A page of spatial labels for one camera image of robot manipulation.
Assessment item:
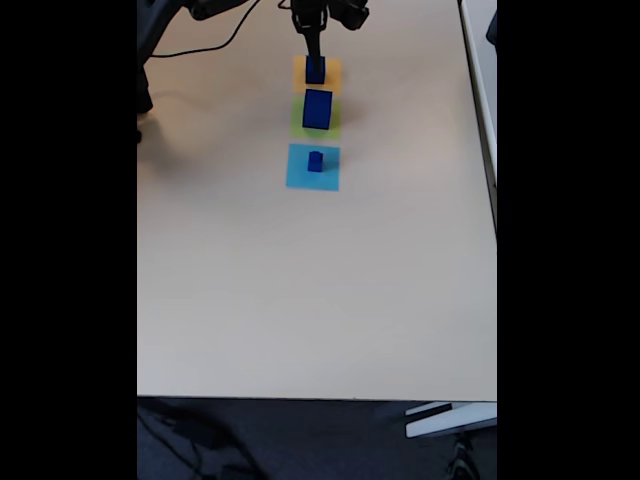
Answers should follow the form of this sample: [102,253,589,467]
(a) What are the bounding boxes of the black floor cables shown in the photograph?
[137,402,261,480]

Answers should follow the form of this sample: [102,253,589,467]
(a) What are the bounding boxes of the medium blue cube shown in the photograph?
[305,55,327,85]

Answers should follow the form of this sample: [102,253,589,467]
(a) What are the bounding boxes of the light blue paper square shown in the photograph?
[284,142,342,193]

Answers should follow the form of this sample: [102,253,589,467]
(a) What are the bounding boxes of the black camera cable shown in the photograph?
[149,0,294,59]

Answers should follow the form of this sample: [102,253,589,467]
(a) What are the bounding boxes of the green paper square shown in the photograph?
[289,94,345,141]

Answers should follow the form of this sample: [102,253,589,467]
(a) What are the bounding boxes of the white neighbouring desk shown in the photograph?
[457,0,498,241]

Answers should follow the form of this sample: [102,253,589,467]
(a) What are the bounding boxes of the large blue cube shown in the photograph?
[301,88,334,131]

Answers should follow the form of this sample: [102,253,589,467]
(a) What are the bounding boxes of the orange paper square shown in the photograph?
[292,55,344,96]

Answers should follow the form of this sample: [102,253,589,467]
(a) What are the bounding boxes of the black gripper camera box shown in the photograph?
[328,0,372,32]

